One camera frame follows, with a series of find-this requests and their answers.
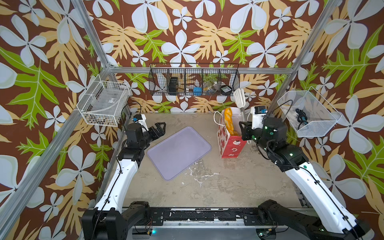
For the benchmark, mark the steel tongs cream tips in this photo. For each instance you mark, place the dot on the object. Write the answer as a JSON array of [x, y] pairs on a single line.
[[239, 96]]

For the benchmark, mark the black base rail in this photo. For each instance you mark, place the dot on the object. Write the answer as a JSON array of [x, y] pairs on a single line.
[[210, 216]]

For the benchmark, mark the long twisted bread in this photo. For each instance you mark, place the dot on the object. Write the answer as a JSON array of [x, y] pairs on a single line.
[[228, 118]]

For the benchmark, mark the clear glass bowl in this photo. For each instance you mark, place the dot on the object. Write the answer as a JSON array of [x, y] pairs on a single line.
[[210, 87]]

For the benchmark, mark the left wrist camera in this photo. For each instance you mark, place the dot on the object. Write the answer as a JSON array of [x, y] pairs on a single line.
[[141, 119]]

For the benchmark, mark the red white paper bag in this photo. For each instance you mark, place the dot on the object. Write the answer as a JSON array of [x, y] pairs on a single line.
[[229, 146]]

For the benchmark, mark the black round container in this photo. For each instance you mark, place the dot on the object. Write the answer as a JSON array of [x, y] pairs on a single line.
[[226, 90]]

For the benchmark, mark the white wire basket left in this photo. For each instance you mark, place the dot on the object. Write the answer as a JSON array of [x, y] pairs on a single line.
[[103, 103]]

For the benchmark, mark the aluminium frame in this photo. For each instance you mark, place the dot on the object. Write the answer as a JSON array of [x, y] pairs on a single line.
[[43, 79]]

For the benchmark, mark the lavender tray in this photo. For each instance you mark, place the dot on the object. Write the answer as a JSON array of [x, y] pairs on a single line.
[[178, 152]]

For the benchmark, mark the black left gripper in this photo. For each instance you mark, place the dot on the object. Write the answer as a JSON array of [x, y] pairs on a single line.
[[160, 132]]

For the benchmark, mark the blue box in basket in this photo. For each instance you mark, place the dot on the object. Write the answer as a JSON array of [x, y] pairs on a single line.
[[197, 91]]

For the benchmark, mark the white mesh basket right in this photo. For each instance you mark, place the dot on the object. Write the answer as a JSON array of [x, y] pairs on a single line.
[[308, 112]]

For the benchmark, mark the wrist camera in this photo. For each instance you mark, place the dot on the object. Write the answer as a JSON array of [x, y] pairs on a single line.
[[141, 119], [258, 115]]

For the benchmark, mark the black wire basket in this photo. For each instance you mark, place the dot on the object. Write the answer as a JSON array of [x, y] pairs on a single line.
[[191, 76]]

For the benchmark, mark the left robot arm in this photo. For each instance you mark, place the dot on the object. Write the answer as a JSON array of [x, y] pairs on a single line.
[[120, 186]]

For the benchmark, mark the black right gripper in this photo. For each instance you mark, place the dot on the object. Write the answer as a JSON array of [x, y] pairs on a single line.
[[247, 133]]

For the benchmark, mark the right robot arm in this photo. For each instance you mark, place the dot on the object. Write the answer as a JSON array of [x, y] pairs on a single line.
[[333, 220]]

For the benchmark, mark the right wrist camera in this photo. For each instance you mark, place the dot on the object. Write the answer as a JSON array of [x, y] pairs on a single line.
[[258, 115]]

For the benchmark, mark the black box in basket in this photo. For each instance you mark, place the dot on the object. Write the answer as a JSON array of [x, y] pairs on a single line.
[[173, 86]]

